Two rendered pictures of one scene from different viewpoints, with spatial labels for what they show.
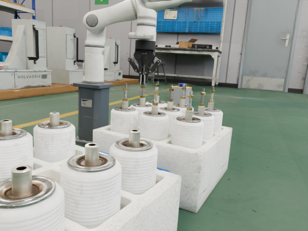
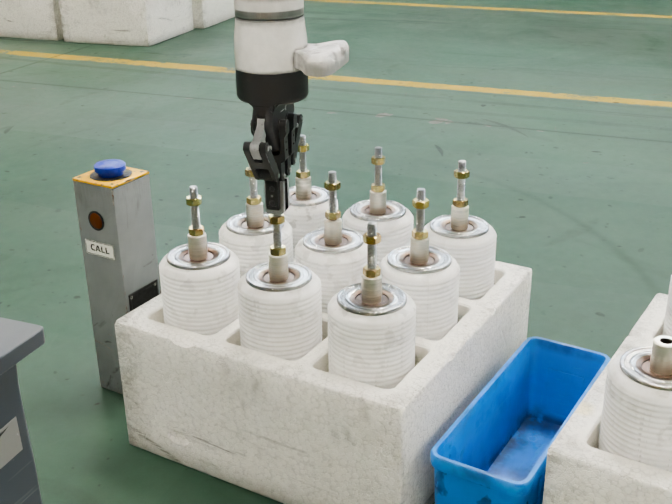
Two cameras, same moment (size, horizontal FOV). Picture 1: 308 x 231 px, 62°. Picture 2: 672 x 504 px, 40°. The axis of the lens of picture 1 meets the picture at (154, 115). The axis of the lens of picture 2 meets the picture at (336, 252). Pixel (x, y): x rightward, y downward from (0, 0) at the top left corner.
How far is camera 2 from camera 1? 134 cm
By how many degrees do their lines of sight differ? 83
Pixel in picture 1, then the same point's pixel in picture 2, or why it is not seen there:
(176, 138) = (485, 274)
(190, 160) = (523, 294)
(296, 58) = not seen: outside the picture
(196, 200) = not seen: hidden behind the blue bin
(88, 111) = (13, 478)
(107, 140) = (428, 401)
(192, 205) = not seen: hidden behind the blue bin
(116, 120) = (411, 335)
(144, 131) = (452, 309)
